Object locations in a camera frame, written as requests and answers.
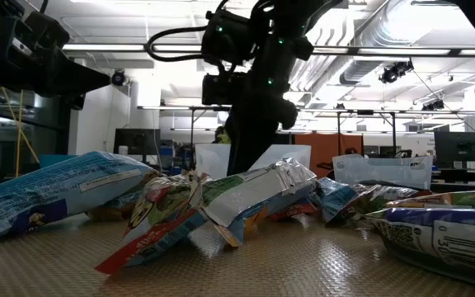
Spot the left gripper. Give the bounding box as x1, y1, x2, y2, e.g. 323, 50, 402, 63
2, 11, 111, 110

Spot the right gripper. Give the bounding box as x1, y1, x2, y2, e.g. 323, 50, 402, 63
225, 36, 315, 176

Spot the silver and green granola bar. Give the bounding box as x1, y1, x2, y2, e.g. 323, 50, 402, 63
198, 157, 319, 248

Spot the multicoloured granola bar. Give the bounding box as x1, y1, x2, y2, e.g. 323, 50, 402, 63
327, 184, 432, 227

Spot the green and orange granola bar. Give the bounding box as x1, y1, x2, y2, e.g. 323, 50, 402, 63
385, 188, 475, 210

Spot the green granola bar with barcode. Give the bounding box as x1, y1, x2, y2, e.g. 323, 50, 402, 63
363, 205, 475, 292

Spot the red and green granola bar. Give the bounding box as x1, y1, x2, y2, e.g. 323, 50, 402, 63
95, 172, 209, 276

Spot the leafy plant in white pot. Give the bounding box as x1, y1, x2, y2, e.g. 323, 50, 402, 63
214, 125, 233, 145

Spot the frosted plastic bin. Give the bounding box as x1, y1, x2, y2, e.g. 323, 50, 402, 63
195, 143, 312, 181

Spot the orange partition panel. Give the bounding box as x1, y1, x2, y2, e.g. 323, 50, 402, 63
294, 132, 364, 179

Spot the blue plastic bin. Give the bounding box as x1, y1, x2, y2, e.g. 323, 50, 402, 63
39, 153, 78, 168

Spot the black computer monitor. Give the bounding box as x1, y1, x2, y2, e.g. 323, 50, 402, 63
113, 128, 162, 157
434, 131, 475, 164

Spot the clear plastic bin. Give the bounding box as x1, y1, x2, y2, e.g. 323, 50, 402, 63
332, 154, 434, 191

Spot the grey baking mat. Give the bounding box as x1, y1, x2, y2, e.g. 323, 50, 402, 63
0, 214, 475, 297

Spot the black ceiling spotlight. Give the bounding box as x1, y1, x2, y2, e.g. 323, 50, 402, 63
421, 99, 446, 111
379, 59, 415, 85

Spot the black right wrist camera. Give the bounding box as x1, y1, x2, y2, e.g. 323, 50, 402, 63
201, 73, 247, 106

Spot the yellow power cable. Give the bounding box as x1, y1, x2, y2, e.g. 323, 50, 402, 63
1, 88, 40, 165
14, 88, 24, 178

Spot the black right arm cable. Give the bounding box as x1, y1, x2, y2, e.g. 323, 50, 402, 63
145, 25, 209, 63

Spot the black overhead frame bar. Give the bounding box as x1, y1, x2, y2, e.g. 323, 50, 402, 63
62, 43, 475, 58

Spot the silver ceiling duct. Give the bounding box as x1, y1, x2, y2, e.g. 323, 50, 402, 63
338, 0, 428, 86

